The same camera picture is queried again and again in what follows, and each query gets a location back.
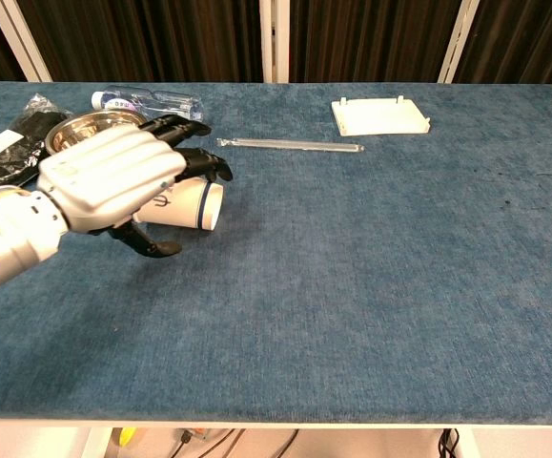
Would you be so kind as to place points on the flat white plastic box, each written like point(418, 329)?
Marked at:
point(380, 117)

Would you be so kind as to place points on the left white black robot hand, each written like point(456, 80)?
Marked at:
point(108, 172)

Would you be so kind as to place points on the clear plastic water bottle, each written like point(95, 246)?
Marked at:
point(161, 102)

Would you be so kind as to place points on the black item in plastic bag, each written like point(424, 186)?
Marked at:
point(13, 143)

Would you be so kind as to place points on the stainless steel bowl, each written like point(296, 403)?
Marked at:
point(80, 129)

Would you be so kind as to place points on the yellow object under table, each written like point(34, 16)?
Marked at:
point(127, 436)

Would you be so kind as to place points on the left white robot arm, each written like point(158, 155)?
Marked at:
point(8, 234)

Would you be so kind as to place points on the blue felt table mat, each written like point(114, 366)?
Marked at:
point(328, 286)

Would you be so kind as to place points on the white table leg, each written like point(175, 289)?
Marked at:
point(96, 443)

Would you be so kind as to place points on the clear wrapped straw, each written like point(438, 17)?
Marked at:
point(294, 144)

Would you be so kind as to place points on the white partition post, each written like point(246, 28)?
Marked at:
point(23, 43)
point(274, 43)
point(456, 43)

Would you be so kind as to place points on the white paper cup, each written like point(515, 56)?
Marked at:
point(190, 205)

